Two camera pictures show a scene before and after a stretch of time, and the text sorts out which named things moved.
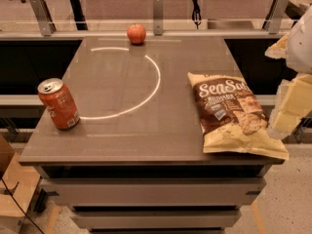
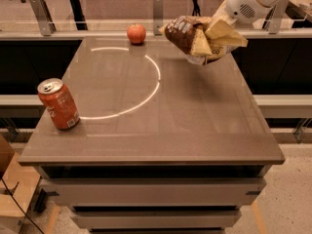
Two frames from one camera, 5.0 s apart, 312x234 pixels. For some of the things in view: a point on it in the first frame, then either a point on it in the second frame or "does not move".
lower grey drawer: [159, 219] does not move
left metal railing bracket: [45, 20] does not move
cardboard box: [21, 181] does not move
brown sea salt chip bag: [232, 118] to [180, 32]
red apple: [136, 34] does not move
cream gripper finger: [279, 49] to [200, 44]
